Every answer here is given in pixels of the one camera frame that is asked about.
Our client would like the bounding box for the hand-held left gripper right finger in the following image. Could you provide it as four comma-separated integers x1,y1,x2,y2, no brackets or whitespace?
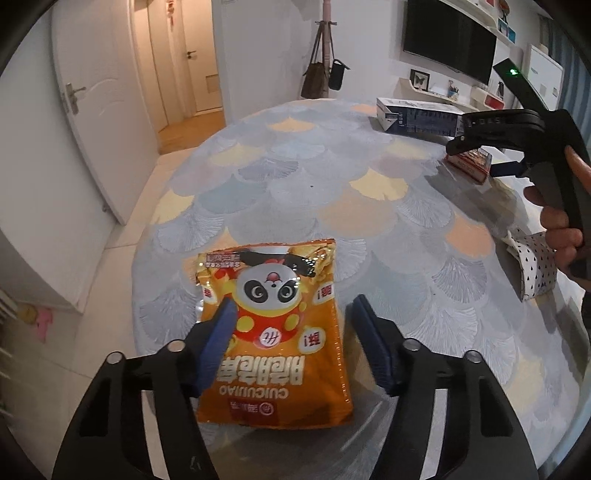
348,295,541,480

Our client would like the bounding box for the patterned grey tablecloth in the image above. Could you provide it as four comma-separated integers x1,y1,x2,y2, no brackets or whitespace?
131,99,591,480

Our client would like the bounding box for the short curved white shelf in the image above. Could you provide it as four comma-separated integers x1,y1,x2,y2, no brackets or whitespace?
398,76,472,105

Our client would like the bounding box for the hallway door with dark handle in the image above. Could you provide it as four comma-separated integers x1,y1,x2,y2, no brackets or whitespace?
181,0,227,114

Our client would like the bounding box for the black shoulder bag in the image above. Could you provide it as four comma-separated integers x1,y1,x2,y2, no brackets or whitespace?
328,58,346,92

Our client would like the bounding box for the pink tree coat rack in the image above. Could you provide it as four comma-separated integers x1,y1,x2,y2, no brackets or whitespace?
314,0,345,100

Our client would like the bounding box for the orange panda snack bag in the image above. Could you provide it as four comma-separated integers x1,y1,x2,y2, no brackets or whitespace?
194,239,354,430

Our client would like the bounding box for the brown tote bag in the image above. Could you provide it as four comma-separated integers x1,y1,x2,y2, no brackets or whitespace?
301,23,330,99

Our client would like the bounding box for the white open door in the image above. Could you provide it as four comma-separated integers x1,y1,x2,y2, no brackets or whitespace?
51,0,161,227

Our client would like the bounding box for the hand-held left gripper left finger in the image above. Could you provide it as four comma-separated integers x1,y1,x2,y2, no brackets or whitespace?
51,298,238,480

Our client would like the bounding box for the white standing air conditioner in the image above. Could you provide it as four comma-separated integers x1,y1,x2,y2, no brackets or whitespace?
524,44,565,112

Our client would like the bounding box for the white cabinet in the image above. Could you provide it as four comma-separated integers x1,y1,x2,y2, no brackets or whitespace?
0,228,85,317

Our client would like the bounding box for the pink floor toy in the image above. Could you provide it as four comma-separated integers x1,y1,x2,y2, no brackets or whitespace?
34,307,55,343

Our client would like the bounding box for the long curved white shelf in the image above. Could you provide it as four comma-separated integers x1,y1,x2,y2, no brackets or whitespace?
436,0,514,43

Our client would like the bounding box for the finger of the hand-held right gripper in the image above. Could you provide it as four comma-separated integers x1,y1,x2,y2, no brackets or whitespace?
445,109,546,156
489,160,530,179

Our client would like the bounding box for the black wall television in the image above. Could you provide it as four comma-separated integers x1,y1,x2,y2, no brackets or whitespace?
403,0,499,86

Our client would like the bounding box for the cream hallway door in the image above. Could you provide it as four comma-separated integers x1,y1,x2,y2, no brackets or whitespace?
147,0,171,132

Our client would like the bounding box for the white red drawer box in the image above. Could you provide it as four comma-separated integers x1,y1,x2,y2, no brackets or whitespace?
471,85,507,110

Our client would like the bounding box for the blue curtain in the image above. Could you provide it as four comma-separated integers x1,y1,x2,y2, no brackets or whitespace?
539,0,583,77

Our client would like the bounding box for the white polka dot paper box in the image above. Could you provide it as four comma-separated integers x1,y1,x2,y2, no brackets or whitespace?
505,228,560,302

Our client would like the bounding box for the small red box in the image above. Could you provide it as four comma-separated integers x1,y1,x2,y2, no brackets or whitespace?
445,148,493,184

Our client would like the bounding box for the person's right hand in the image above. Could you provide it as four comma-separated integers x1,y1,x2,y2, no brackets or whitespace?
523,147,591,289

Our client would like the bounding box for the white blue carton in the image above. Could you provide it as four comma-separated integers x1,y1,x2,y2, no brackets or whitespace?
376,97,465,138

